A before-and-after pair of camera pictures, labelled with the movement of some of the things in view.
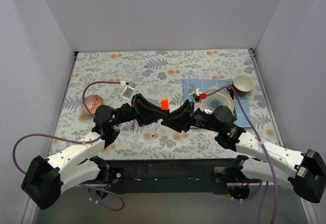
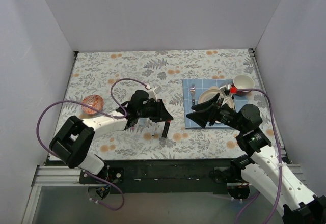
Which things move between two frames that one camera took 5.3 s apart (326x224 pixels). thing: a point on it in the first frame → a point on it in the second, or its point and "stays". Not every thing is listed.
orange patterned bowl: [92, 102] stays
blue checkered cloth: [193, 88] stays
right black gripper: [190, 115] → [214, 112]
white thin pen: [154, 129] stays
